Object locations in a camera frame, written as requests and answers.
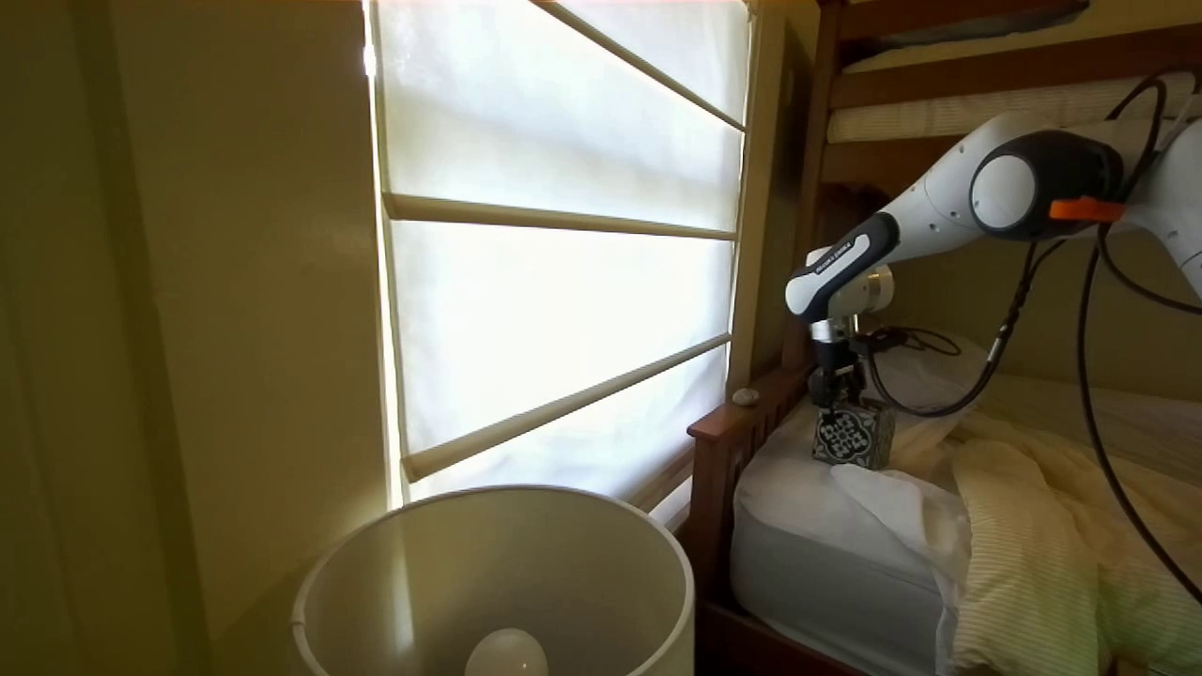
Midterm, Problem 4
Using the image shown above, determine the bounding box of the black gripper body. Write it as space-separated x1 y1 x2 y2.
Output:
809 317 872 401

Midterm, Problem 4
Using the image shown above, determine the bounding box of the brown wooden headboard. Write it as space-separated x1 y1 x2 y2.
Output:
684 355 820 676

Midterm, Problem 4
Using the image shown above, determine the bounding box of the white pillow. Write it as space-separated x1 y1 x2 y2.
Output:
865 327 998 419

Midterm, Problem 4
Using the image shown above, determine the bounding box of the white mattress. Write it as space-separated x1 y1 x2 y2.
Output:
724 419 969 676

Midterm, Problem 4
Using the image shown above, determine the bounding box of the cream crumpled blanket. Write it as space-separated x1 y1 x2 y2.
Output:
829 393 1202 676

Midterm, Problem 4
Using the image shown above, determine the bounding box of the white roman window blind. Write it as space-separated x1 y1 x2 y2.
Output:
366 0 758 508

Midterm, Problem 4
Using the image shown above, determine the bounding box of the white lamp shade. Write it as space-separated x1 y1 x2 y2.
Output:
290 481 699 676

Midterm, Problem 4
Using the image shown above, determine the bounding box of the white light bulb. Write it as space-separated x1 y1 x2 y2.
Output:
464 624 552 676

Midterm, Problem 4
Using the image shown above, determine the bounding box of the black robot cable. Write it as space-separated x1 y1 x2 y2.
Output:
860 70 1202 609

